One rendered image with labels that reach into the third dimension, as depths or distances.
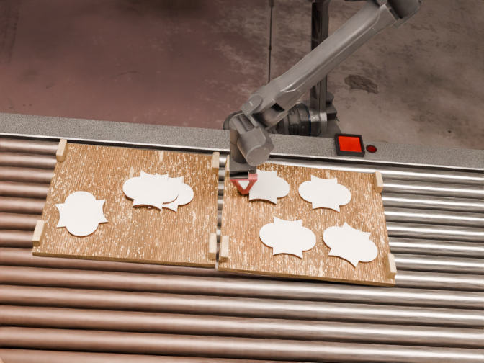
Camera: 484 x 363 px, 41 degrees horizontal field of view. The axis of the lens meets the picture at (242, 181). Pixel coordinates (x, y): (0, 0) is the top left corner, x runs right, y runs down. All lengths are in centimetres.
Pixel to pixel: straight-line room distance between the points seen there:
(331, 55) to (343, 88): 214
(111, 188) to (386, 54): 259
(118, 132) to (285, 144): 46
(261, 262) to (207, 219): 17
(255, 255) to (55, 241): 45
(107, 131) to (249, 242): 52
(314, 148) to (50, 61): 205
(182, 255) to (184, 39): 238
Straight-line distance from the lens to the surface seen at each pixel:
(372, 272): 154
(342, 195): 166
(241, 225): 155
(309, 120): 270
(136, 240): 151
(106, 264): 150
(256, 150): 143
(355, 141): 184
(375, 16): 143
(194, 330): 141
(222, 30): 384
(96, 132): 179
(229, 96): 337
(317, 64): 144
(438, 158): 191
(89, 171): 165
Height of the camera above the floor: 213
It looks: 47 degrees down
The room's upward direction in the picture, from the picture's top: 10 degrees clockwise
